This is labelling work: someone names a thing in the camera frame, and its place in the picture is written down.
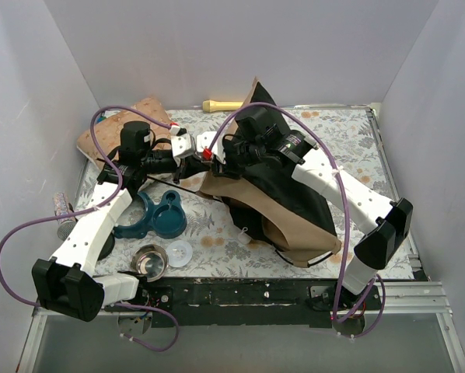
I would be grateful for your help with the stainless steel bowl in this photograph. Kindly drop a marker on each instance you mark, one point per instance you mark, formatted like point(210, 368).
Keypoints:
point(150, 261)

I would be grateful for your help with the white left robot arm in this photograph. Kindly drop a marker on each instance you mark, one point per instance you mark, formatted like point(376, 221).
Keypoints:
point(65, 283)

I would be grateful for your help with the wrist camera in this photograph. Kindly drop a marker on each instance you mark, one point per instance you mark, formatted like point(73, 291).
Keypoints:
point(182, 142)
point(204, 140)

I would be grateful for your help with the aluminium frame rail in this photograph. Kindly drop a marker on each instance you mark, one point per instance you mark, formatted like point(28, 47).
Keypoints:
point(253, 326)

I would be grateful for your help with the black microphone stand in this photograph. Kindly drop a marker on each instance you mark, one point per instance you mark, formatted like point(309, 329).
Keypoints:
point(107, 248)

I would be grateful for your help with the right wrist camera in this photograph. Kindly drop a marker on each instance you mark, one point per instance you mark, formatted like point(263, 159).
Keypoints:
point(204, 140)

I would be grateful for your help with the clear plastic lid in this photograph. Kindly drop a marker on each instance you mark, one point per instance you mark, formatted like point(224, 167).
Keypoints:
point(179, 253)

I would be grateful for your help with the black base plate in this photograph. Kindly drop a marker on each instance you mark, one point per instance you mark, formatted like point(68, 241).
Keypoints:
point(201, 301)

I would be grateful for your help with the peach patterned pillow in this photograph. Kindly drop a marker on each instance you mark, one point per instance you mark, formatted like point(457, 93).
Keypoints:
point(108, 131)

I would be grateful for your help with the floral table mat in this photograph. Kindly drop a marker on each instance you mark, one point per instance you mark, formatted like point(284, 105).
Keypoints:
point(219, 247)

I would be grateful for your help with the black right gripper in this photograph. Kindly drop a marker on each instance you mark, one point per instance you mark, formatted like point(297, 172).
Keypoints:
point(222, 164)

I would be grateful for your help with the teal double pet feeder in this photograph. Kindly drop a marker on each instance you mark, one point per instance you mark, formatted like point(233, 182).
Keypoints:
point(166, 219)

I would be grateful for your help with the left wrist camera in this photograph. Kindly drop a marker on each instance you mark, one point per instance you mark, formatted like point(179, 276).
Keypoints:
point(182, 142)

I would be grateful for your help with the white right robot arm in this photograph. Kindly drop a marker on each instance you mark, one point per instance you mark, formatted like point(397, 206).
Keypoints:
point(369, 225)

